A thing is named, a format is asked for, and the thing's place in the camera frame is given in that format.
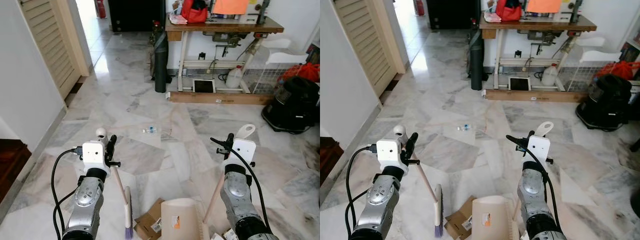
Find wooden handled broom purple bristles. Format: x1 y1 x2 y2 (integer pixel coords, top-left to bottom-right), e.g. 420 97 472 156
95 127 135 239
392 125 445 238

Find brown cardboard box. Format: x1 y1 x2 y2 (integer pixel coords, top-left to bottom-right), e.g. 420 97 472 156
133 198 167 240
443 195 479 237

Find beige dustpan with wooden handle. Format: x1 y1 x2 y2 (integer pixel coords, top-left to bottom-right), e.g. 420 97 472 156
159 124 257 240
471 121 555 240

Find long wooden plank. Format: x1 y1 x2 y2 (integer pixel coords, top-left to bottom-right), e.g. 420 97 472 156
166 91 275 106
482 88 588 104

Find white plastic jug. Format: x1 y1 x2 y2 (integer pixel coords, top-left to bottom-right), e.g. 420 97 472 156
541 63 559 87
225 65 245 90

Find black vacuum cleaner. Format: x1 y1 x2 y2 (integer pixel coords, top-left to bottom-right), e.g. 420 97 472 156
261 75 321 135
575 73 637 133

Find dark wooden staircase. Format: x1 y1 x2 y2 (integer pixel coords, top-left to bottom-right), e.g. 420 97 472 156
320 136 347 190
0 139 32 202

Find black rolled mat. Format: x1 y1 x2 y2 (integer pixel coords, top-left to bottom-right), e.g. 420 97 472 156
469 19 485 91
153 21 170 94

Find red mesh bag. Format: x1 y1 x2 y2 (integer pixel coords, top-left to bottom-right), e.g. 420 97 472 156
595 60 640 81
279 62 321 84

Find white plastic chair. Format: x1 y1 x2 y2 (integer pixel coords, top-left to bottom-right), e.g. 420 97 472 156
259 37 310 67
574 36 623 65

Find wooden sewing machine table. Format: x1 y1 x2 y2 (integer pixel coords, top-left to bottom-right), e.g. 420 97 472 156
479 12 598 92
164 14 285 96

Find beige louvered door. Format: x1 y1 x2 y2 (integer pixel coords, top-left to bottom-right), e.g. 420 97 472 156
19 0 92 99
332 0 407 97

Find black cabinet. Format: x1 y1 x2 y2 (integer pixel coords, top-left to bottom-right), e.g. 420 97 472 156
107 0 166 34
426 0 482 31

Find orange sheet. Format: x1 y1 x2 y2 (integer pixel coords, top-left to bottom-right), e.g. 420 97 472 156
212 0 250 15
526 0 563 14

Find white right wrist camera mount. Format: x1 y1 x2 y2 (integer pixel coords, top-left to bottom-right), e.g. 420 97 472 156
227 139 257 174
525 135 552 169

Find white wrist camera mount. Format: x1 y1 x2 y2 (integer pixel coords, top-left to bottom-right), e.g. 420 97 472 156
81 141 107 174
375 139 408 174
525 135 552 169
227 139 257 174

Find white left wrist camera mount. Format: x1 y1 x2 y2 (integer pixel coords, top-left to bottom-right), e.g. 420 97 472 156
375 139 408 174
81 141 107 174

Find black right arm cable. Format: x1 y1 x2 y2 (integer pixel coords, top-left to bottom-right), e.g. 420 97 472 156
529 146 564 236
229 146 273 236

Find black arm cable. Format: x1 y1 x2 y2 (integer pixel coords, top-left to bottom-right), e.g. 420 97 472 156
344 144 377 240
229 146 273 236
529 146 564 236
51 147 84 240

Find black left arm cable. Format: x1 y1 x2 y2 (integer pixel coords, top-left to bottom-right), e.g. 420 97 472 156
344 144 377 240
51 147 84 240

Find white wire rack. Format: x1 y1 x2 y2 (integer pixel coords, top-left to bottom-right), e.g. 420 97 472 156
249 67 287 95
559 65 598 92

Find red bag with black straps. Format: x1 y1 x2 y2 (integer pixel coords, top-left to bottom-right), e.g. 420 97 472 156
180 0 210 24
495 0 524 22

